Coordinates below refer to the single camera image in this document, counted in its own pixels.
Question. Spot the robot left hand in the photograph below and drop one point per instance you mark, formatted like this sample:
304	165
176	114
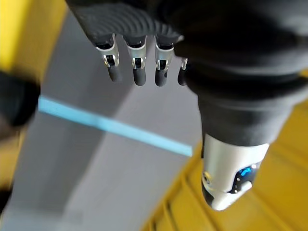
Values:
223	60

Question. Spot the blue floor tape strip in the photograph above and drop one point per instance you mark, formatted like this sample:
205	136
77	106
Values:
115	126

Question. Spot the robot left leg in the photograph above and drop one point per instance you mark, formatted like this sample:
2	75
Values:
16	98

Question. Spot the yellow shelf frame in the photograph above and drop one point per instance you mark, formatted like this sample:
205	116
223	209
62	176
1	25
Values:
26	31

